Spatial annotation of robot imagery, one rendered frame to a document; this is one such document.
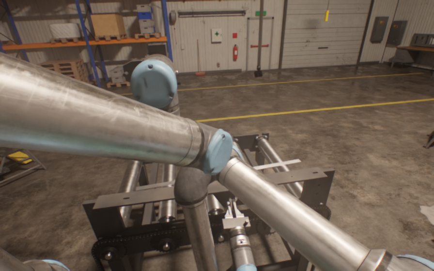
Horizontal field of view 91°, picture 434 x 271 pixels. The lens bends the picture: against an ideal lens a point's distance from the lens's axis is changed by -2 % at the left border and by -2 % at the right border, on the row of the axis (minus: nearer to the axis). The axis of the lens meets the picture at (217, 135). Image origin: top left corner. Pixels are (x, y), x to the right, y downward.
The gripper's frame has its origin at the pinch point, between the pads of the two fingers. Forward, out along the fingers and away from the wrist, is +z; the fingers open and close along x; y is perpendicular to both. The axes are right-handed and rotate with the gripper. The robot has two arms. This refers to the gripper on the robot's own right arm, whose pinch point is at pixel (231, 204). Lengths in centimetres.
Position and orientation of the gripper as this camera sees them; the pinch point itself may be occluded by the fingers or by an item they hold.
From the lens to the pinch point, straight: 117.1
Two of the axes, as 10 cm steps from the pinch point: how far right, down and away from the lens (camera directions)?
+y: 1.1, -7.5, -6.5
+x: -9.8, 0.1, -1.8
